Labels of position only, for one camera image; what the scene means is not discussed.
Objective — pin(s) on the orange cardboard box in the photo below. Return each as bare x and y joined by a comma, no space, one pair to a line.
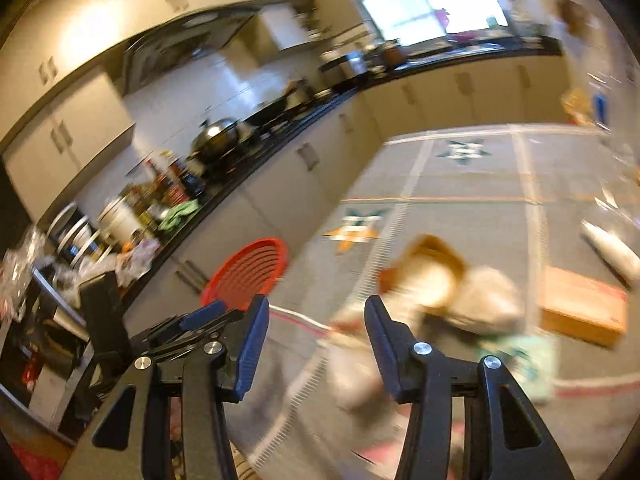
580,310

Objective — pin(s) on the green cloth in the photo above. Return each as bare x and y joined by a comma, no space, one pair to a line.
177,214

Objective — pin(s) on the black frying pan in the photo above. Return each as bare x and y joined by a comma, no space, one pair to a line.
270,110

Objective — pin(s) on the silver rice cooker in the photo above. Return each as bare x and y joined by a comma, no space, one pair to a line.
347,67

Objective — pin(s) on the range hood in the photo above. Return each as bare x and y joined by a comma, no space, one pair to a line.
185,47

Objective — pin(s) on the white plastic bottle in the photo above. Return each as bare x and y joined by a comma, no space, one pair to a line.
610,251

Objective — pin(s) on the white blurred packet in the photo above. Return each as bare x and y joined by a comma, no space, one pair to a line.
350,375

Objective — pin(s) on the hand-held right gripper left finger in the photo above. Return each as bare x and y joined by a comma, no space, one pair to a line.
250,347

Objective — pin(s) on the black kitchen countertop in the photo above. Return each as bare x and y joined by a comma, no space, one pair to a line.
225,185

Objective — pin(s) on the yellow plastic bag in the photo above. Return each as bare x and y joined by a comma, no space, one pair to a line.
575,105

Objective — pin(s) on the white bag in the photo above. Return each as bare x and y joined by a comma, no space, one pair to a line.
490,300

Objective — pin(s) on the beige lower cabinets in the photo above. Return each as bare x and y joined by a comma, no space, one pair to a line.
280,195

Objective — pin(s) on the white round cooker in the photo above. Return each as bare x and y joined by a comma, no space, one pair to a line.
120,220

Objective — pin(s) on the steel wok with lid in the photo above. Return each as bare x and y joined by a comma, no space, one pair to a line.
215,135

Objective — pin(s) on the brown paper packet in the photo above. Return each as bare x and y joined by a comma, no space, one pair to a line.
430,260

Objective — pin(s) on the beige upper cabinets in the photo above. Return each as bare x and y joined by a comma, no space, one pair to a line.
75,125

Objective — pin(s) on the row of condiment bottles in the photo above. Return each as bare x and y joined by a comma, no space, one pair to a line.
155,185

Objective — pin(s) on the red plastic basket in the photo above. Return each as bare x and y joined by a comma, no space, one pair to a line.
245,272

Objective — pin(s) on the teal printed packet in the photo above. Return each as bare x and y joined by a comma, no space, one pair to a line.
530,360

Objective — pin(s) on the chrome dish rack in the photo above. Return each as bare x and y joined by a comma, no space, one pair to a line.
70,240

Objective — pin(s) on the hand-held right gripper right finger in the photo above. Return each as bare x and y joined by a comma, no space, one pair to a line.
382,347

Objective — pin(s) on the crumpled clear plastic bag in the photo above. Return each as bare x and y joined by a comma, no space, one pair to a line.
137,260

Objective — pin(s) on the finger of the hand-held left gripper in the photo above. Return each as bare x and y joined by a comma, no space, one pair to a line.
205,316

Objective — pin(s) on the beige cabinets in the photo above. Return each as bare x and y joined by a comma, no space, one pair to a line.
280,195
75,125

